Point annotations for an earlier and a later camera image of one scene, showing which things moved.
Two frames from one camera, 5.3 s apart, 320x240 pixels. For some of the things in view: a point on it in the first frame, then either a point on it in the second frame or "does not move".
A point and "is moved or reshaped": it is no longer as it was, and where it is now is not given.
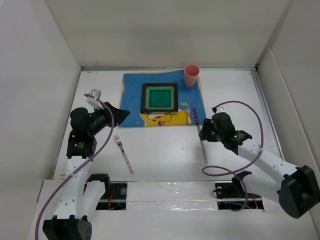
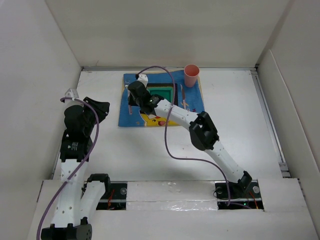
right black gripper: x=204 y=133 -> x=131 y=101
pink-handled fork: x=119 y=143 -> x=130 y=109
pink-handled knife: x=202 y=146 is moved or reshaped
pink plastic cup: x=191 y=73 does not move
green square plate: x=160 y=97 does not move
